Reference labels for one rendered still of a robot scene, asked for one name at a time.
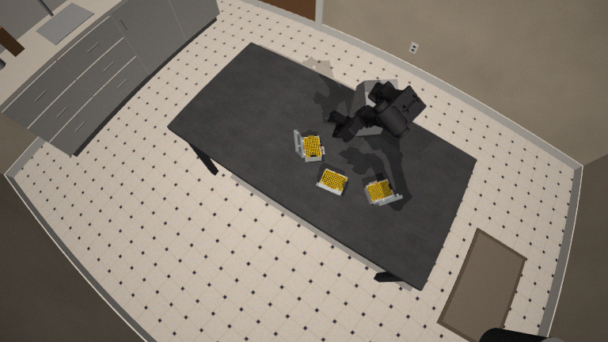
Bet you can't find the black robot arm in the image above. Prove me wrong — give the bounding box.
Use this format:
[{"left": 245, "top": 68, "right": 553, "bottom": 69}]
[{"left": 328, "top": 81, "right": 427, "bottom": 141}]

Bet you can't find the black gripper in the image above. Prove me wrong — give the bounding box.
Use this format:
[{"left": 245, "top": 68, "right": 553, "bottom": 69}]
[{"left": 332, "top": 126, "right": 349, "bottom": 143}]

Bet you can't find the yellow perforated plate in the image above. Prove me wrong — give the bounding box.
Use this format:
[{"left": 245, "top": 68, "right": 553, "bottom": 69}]
[
  {"left": 304, "top": 135, "right": 321, "bottom": 158},
  {"left": 367, "top": 180, "right": 392, "bottom": 201}
]

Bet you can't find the yellow perforated tip rack insert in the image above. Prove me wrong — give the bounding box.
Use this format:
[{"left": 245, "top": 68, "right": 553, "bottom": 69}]
[{"left": 320, "top": 170, "right": 347, "bottom": 191}]

